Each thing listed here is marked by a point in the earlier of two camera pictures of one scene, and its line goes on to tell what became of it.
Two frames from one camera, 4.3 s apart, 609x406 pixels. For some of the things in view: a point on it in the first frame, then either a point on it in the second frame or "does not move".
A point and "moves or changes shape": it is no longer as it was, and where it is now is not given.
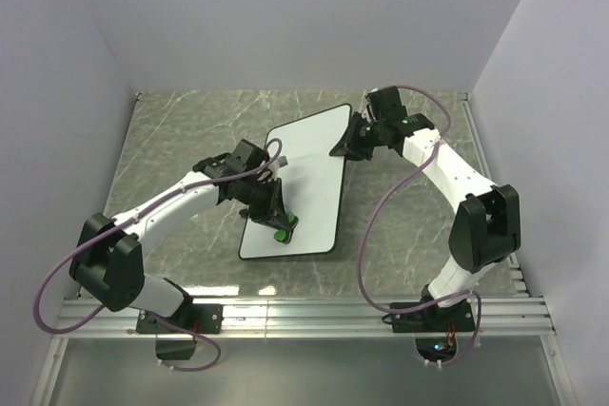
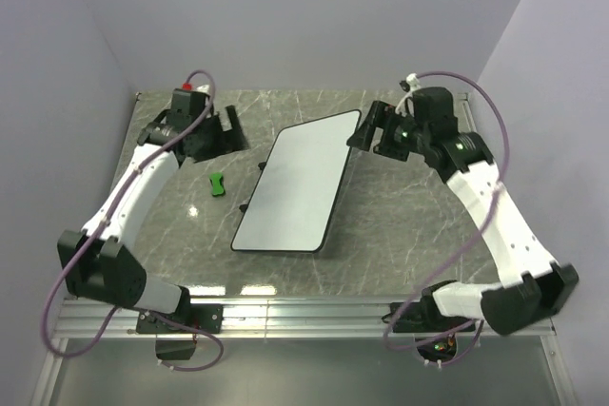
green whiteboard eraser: x=284 y=236 moves or changes shape
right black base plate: x=435 y=319 does not move
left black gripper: x=273 y=210 to x=228 y=141
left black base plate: x=208 y=319 does not move
